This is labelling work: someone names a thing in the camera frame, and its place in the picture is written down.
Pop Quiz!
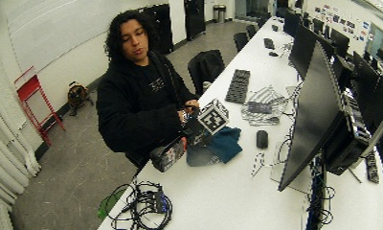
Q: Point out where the white marker cube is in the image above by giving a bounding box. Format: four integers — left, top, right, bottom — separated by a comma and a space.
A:
197, 98, 232, 136

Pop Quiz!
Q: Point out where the teal cloth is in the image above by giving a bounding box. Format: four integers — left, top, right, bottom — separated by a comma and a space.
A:
208, 126, 244, 165

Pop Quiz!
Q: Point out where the black printed box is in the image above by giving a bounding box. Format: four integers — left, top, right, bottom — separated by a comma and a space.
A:
149, 136, 189, 173

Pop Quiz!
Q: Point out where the black keyboard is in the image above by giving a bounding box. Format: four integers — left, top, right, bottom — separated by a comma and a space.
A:
224, 68, 252, 105

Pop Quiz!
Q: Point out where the black office chair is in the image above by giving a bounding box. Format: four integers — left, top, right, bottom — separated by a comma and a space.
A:
187, 49, 226, 97
233, 32, 250, 53

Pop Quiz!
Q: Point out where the black computer mouse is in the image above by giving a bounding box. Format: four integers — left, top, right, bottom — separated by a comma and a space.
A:
256, 129, 272, 150

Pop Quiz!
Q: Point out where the the person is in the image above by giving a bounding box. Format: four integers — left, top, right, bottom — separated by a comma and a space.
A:
95, 9, 203, 169

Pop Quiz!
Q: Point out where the dark flat card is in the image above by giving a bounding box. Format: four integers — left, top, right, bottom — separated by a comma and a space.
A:
246, 101, 273, 115

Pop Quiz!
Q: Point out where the wide black cabinet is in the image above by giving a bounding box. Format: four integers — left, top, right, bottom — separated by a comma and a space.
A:
138, 3, 176, 56

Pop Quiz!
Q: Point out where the small black desk device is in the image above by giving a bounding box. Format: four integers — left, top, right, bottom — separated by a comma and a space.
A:
264, 37, 277, 51

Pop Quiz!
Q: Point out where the narrow black cabinet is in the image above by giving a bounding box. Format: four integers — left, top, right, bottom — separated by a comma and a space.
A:
183, 0, 208, 41

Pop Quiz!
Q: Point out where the brown black backpack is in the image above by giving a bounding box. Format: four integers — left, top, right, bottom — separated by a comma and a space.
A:
67, 80, 95, 117

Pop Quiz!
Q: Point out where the large black monitor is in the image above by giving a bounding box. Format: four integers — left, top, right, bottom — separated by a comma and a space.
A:
277, 40, 351, 193

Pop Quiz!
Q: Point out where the green plastic bag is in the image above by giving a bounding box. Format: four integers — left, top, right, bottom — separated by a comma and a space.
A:
98, 187, 128, 220

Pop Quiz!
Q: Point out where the grey trash bin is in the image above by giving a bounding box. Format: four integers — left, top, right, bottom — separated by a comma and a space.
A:
212, 3, 229, 24

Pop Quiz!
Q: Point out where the black box behind monitor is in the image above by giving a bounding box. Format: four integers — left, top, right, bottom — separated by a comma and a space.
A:
323, 109, 373, 177

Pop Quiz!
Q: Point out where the row of black monitors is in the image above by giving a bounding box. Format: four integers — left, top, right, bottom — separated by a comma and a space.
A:
282, 9, 383, 193

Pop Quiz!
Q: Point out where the white pleated curtain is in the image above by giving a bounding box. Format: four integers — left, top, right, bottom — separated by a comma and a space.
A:
0, 76, 43, 230

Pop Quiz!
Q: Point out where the bundle of black cables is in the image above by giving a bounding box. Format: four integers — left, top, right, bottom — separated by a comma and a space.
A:
108, 179, 176, 230

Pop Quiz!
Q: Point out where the red metal frame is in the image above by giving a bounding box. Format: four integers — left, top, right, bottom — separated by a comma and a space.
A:
14, 66, 67, 147

